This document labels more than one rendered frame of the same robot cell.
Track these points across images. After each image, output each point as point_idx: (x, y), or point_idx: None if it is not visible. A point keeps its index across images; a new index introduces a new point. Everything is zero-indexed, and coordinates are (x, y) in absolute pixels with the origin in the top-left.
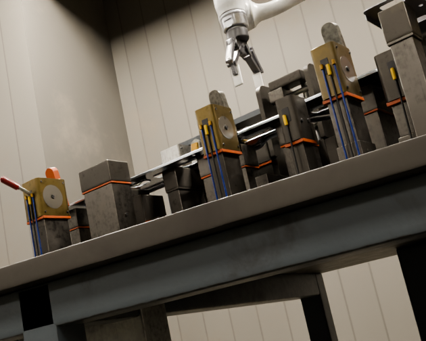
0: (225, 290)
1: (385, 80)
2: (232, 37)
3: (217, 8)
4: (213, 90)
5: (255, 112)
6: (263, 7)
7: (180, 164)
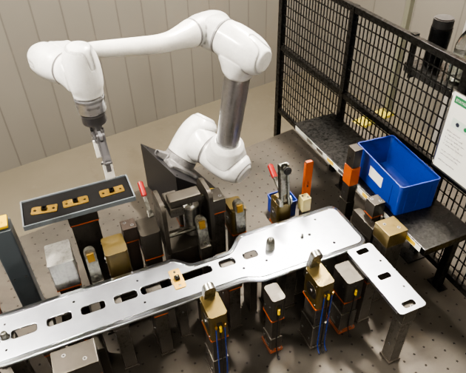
0: None
1: (349, 294)
2: (97, 126)
3: (78, 93)
4: (211, 288)
5: (126, 200)
6: None
7: (119, 303)
